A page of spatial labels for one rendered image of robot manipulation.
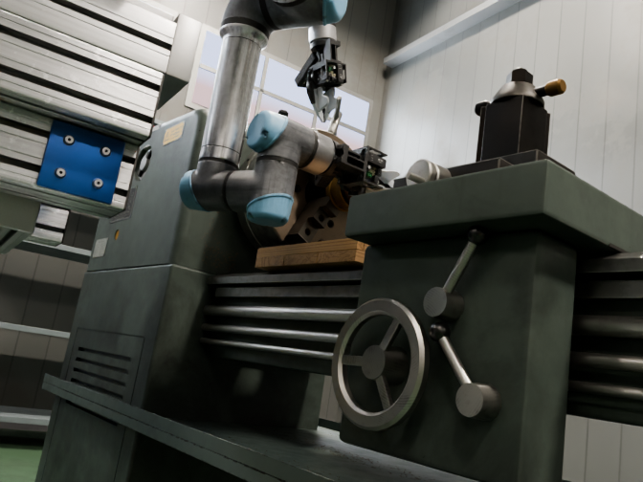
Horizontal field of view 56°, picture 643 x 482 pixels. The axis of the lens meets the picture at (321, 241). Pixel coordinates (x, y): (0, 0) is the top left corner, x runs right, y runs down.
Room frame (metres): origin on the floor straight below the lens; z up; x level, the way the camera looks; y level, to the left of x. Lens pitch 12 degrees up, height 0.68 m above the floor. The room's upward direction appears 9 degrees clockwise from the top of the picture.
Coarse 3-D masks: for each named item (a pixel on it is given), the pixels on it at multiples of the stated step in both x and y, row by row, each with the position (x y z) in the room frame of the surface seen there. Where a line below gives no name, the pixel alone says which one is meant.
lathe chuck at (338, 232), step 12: (324, 132) 1.34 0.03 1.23; (252, 168) 1.31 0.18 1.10; (300, 180) 1.32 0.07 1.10; (300, 192) 1.32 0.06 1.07; (312, 192) 1.44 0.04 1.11; (324, 192) 1.41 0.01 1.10; (300, 204) 1.32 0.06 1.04; (252, 228) 1.35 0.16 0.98; (264, 228) 1.31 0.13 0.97; (276, 228) 1.29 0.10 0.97; (288, 228) 1.31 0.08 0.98; (324, 228) 1.37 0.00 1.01; (336, 228) 1.39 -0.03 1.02; (264, 240) 1.35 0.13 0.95; (276, 240) 1.32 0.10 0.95; (312, 240) 1.35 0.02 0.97; (324, 240) 1.37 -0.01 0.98
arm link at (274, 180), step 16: (256, 160) 1.01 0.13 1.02; (272, 160) 0.99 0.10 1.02; (288, 160) 0.99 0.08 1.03; (240, 176) 1.02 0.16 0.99; (256, 176) 1.00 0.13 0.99; (272, 176) 0.99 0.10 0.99; (288, 176) 1.00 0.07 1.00; (240, 192) 1.01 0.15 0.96; (256, 192) 0.99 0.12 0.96; (272, 192) 0.99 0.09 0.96; (288, 192) 1.00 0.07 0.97; (240, 208) 1.04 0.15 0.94; (256, 208) 0.99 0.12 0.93; (272, 208) 0.99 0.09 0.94; (288, 208) 1.01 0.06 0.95; (272, 224) 1.03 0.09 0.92
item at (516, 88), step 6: (504, 84) 0.84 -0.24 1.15; (510, 84) 0.83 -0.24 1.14; (516, 84) 0.83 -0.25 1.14; (522, 84) 0.82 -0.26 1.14; (528, 84) 0.83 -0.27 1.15; (504, 90) 0.83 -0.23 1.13; (510, 90) 0.82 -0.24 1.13; (516, 90) 0.82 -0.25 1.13; (522, 90) 0.82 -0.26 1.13; (528, 90) 0.82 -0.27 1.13; (534, 90) 0.82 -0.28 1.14; (498, 96) 0.84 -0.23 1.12; (504, 96) 0.83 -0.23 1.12; (510, 96) 0.82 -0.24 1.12; (516, 96) 0.82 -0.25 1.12; (528, 96) 0.82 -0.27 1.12; (534, 96) 0.82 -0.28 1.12; (492, 102) 0.85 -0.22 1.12; (540, 102) 0.83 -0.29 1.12
